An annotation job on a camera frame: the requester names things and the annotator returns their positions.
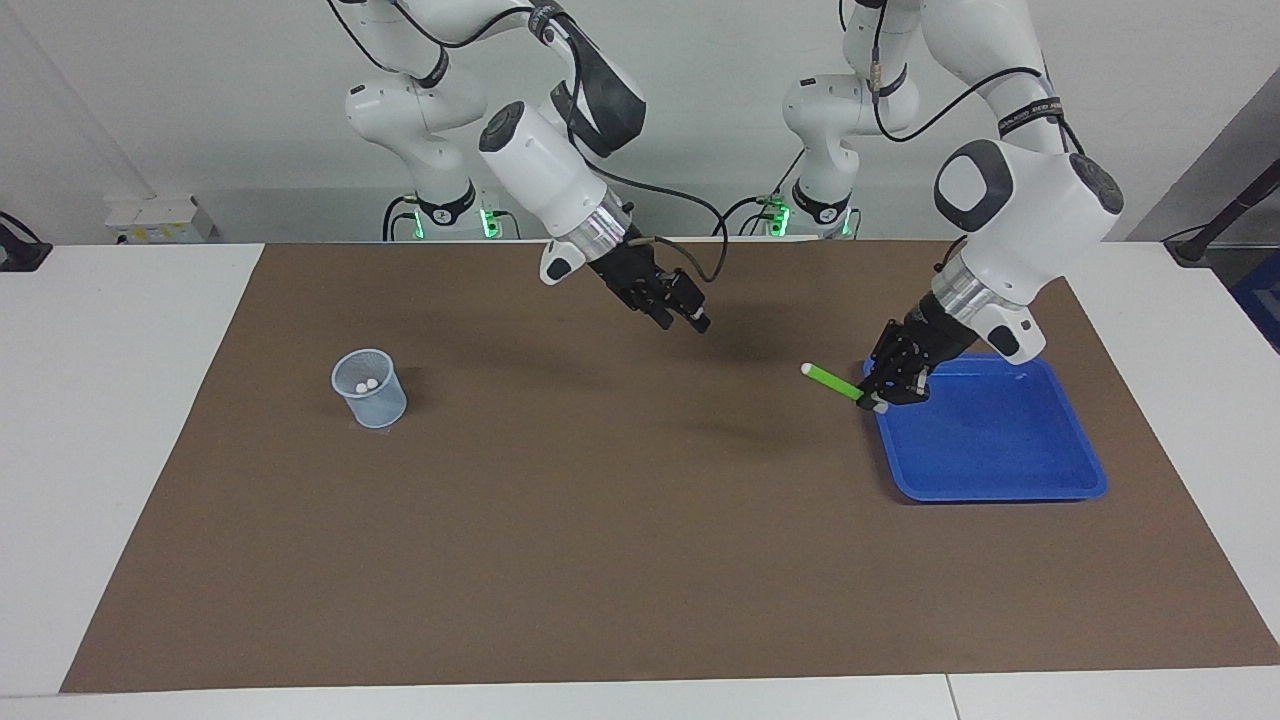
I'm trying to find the green marker pen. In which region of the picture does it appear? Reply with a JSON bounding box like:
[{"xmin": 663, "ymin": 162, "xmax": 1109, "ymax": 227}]
[{"xmin": 801, "ymin": 362, "xmax": 889, "ymax": 413}]

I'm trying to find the blue plastic tray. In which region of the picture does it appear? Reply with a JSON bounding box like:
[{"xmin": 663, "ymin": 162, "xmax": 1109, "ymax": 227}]
[{"xmin": 862, "ymin": 352, "xmax": 1109, "ymax": 503}]

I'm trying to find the brown table mat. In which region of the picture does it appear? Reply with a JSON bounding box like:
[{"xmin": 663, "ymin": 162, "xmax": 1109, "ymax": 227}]
[{"xmin": 60, "ymin": 240, "xmax": 1280, "ymax": 694}]

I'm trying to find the translucent plastic cup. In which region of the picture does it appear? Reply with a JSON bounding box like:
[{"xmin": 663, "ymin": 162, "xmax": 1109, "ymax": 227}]
[{"xmin": 331, "ymin": 348, "xmax": 408, "ymax": 429}]

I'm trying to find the black pole stand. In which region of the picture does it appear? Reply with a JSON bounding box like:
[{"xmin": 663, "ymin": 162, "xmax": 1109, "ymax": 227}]
[{"xmin": 1165, "ymin": 160, "xmax": 1280, "ymax": 266}]

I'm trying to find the blue box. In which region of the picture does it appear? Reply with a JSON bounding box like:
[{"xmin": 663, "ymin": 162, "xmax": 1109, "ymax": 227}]
[{"xmin": 1235, "ymin": 250, "xmax": 1280, "ymax": 353}]

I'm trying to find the white power strip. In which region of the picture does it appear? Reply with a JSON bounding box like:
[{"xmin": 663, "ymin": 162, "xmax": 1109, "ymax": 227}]
[{"xmin": 104, "ymin": 195, "xmax": 216, "ymax": 244}]

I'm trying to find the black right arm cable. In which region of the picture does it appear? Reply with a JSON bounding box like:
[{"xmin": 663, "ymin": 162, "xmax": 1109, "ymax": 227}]
[{"xmin": 328, "ymin": 0, "xmax": 729, "ymax": 285}]

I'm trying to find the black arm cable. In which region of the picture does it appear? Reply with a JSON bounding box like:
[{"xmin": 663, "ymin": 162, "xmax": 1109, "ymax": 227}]
[
  {"xmin": 840, "ymin": 0, "xmax": 1088, "ymax": 157},
  {"xmin": 328, "ymin": 0, "xmax": 729, "ymax": 285}
]

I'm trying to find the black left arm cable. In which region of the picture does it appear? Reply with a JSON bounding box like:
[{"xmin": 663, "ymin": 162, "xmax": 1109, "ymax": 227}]
[{"xmin": 840, "ymin": 0, "xmax": 1088, "ymax": 157}]

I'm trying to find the black clamp mount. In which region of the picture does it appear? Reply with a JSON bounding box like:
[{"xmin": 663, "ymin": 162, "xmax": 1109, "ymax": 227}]
[{"xmin": 0, "ymin": 212, "xmax": 53, "ymax": 273}]

